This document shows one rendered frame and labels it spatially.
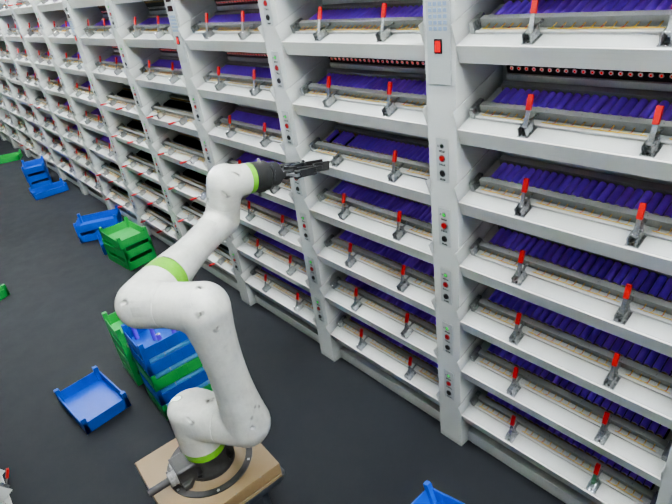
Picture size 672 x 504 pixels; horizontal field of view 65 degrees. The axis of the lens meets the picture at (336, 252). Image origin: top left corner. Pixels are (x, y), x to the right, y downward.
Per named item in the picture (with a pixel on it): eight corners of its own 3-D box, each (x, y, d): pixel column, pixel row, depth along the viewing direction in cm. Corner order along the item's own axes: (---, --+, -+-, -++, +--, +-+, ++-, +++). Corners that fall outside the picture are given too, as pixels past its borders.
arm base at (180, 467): (159, 516, 142) (152, 501, 139) (141, 480, 153) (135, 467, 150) (243, 460, 154) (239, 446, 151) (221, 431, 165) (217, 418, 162)
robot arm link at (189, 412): (222, 469, 145) (205, 420, 136) (174, 461, 150) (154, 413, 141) (242, 432, 156) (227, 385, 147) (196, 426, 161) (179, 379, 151)
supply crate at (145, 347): (144, 362, 203) (137, 346, 199) (126, 340, 218) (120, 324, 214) (212, 326, 219) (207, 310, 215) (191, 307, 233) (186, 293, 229)
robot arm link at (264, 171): (257, 162, 152) (241, 157, 159) (259, 201, 157) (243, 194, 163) (275, 159, 156) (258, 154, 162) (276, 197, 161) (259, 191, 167)
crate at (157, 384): (156, 392, 211) (150, 377, 207) (138, 369, 225) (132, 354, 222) (221, 355, 226) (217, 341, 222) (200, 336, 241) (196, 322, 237)
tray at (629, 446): (661, 488, 132) (662, 464, 123) (463, 378, 174) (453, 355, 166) (695, 424, 139) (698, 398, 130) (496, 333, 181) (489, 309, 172)
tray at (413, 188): (434, 206, 152) (426, 181, 146) (305, 168, 194) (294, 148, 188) (473, 163, 159) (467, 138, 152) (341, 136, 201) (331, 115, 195)
